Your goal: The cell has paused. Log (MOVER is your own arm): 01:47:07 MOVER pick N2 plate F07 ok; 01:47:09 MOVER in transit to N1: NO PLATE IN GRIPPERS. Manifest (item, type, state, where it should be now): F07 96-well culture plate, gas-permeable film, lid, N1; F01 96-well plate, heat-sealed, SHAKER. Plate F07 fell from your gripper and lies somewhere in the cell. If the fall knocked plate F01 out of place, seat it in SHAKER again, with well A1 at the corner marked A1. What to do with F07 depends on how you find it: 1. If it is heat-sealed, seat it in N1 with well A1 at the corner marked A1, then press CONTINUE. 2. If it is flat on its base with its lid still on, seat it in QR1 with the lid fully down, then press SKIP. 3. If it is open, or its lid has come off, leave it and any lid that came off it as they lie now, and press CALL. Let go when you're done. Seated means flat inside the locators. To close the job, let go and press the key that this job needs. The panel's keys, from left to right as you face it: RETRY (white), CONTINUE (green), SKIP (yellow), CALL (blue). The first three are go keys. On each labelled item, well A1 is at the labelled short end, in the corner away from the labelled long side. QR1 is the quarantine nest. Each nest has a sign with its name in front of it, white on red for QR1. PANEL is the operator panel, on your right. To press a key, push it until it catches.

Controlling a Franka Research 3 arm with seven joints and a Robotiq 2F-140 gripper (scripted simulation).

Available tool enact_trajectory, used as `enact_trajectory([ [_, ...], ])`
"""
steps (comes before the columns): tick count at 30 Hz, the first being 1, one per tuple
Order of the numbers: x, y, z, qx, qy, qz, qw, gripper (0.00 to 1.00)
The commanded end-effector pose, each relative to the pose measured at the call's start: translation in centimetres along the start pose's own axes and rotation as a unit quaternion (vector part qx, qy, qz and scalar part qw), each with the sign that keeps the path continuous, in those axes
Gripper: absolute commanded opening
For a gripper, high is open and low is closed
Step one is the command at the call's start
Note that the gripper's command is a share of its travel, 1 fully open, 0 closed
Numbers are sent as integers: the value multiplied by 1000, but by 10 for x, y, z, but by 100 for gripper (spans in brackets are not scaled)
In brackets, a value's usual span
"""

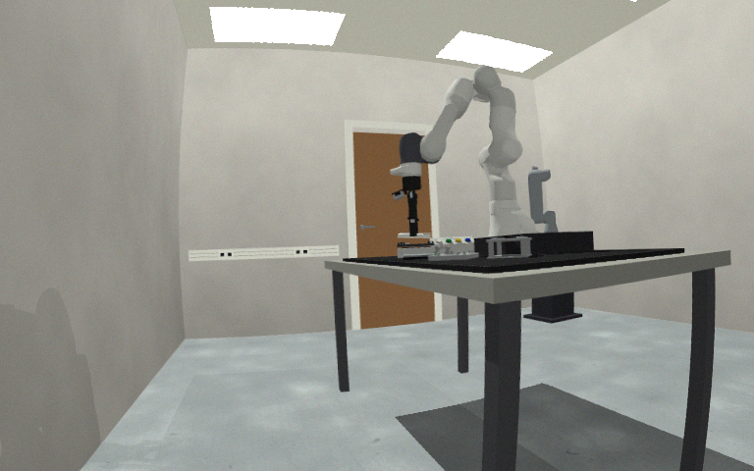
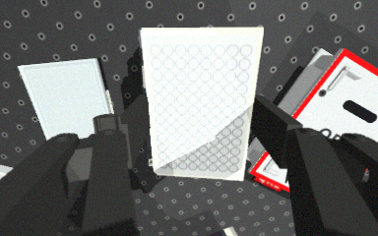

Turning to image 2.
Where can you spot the white well plate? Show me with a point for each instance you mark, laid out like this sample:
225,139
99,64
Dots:
200,85

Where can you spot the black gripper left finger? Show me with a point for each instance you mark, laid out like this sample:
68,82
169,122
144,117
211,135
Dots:
33,201

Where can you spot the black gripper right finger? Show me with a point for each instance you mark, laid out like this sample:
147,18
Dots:
324,200

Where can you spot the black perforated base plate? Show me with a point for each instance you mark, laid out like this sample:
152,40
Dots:
44,31

